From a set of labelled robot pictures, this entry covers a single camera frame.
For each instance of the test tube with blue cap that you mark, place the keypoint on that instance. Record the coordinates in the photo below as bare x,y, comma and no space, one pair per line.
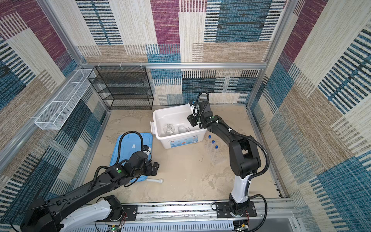
208,143

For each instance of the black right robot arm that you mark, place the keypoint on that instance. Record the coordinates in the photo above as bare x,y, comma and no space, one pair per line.
248,158

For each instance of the white plastic storage bin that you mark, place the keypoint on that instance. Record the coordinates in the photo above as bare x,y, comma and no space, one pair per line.
177,116

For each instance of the blue-capped test tube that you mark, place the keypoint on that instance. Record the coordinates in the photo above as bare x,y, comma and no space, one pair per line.
215,153
212,145

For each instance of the clear glass flask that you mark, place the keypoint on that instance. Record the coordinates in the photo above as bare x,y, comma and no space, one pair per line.
169,129

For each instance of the black wire shelf rack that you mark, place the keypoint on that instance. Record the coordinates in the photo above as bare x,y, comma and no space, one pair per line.
122,87

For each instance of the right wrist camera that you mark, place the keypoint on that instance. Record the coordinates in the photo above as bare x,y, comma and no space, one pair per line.
194,107

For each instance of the white ceramic pestle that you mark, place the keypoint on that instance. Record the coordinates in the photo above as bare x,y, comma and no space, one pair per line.
160,181

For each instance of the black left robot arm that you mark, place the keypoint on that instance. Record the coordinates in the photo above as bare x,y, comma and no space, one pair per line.
69,211

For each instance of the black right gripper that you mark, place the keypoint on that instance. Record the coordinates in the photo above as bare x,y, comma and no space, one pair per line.
191,118

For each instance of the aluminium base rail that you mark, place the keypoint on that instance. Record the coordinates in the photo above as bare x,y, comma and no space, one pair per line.
279,215

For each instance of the blue plastic bin lid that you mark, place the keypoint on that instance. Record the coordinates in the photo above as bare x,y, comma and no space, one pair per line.
127,144

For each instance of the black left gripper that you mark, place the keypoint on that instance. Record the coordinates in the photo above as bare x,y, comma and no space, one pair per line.
149,171

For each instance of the white wire mesh basket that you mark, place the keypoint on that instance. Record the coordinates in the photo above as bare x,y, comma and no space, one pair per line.
58,111

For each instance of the white ceramic mortar bowl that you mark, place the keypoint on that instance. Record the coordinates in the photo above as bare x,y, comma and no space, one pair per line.
182,129

